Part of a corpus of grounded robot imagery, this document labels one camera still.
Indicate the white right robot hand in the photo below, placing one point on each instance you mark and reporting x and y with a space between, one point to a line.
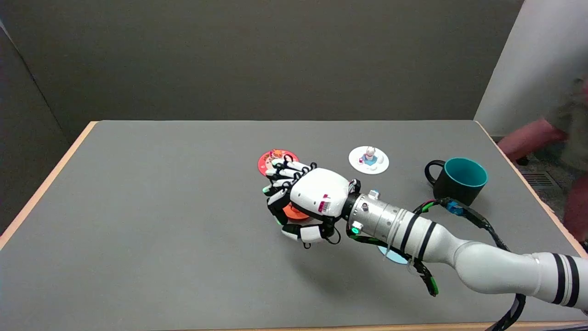
317 191

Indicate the white cup lid with figurine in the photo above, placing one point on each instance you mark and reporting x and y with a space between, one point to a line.
358 158

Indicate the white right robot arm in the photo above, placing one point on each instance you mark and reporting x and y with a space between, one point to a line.
482 266

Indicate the orange cup lid with fox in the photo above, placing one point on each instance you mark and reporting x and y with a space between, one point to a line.
294 213

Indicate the red cup lid with figurine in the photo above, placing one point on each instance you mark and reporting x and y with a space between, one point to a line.
265 162

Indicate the light blue rainbow cup lid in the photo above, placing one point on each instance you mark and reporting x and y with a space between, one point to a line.
390 254

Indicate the black mug teal inside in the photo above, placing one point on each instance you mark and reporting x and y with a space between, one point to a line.
455 188

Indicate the person in red clothes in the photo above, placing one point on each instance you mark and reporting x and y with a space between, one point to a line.
528 138

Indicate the floor vent grille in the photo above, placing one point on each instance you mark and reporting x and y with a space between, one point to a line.
539 179

